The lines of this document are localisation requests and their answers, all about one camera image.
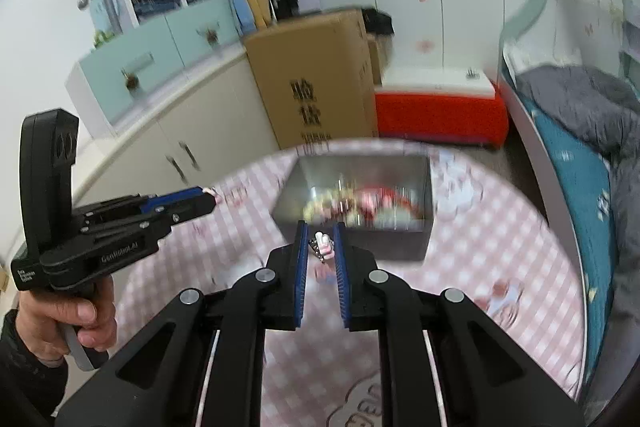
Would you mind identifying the pink checked tablecloth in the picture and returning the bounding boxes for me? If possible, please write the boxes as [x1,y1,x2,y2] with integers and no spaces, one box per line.
[115,137,586,427]

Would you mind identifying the teal bunk bed frame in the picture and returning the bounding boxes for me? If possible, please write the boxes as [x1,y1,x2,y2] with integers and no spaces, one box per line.
[497,0,640,408]

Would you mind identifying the pink figure charm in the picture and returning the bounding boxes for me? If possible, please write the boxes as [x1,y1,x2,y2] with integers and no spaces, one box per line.
[311,231,335,264]

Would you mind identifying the person's left hand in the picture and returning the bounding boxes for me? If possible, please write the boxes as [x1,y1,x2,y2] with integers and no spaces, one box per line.
[17,293,120,360]

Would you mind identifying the tall cardboard box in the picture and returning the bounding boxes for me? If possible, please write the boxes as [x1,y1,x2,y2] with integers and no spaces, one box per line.
[243,9,381,150]

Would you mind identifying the purple wall shelf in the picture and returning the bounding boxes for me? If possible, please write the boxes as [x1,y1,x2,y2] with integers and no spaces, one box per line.
[617,0,640,72]

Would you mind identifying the metal jewelry box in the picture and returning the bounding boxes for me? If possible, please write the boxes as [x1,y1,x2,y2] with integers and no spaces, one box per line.
[271,154,435,263]

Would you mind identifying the cream cabinet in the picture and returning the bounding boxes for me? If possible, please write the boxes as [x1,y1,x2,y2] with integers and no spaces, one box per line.
[65,44,281,218]

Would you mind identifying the folded blue jeans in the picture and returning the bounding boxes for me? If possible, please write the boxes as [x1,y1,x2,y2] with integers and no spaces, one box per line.
[132,0,181,15]

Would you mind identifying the person's left forearm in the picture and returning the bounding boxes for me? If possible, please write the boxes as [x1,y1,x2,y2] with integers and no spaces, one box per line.
[0,309,68,427]

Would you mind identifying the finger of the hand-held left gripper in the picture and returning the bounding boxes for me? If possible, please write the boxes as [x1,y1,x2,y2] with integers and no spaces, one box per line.
[82,196,217,258]
[82,187,207,220]

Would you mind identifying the wide teal drawer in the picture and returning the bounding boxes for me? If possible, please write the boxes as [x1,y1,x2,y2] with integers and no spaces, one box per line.
[80,24,185,92]

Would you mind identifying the teal bed sheet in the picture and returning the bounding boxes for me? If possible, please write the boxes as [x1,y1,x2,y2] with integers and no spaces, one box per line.
[530,104,618,403]

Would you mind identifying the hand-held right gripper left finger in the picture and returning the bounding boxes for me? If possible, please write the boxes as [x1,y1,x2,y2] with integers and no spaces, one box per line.
[52,221,308,427]

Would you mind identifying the narrow teal drawer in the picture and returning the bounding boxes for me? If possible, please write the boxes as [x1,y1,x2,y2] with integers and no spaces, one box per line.
[165,0,241,68]

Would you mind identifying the grey quilt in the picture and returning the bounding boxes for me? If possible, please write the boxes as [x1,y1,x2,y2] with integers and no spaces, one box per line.
[515,66,640,388]

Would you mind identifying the red bench with white top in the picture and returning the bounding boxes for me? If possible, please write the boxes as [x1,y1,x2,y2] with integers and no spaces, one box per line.
[374,72,510,148]

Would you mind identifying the red bead bracelet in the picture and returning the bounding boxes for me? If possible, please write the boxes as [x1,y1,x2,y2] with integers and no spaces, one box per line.
[352,186,423,215]

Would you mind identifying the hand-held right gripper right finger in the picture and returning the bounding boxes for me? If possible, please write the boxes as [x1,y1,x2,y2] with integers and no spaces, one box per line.
[332,222,586,427]

